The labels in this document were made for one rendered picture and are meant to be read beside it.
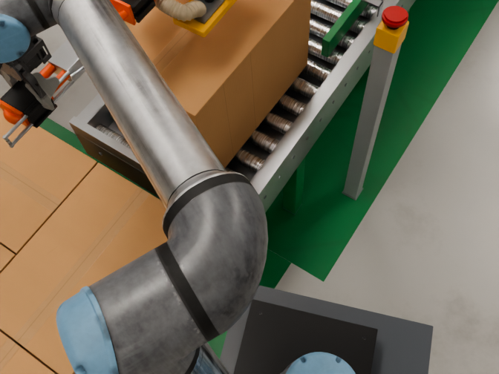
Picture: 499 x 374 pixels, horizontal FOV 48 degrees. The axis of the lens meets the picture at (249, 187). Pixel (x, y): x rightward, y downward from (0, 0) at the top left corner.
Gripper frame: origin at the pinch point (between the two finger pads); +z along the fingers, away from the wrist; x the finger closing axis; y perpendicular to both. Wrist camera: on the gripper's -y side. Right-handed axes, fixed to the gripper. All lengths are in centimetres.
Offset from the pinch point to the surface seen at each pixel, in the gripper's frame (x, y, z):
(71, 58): -1.1, 12.3, -1.4
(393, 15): -49, 78, 18
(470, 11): -50, 201, 122
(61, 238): 12, -12, 68
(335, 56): -26, 97, 68
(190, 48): -3, 47, 28
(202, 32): -12.9, 42.4, 11.7
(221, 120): -18, 38, 42
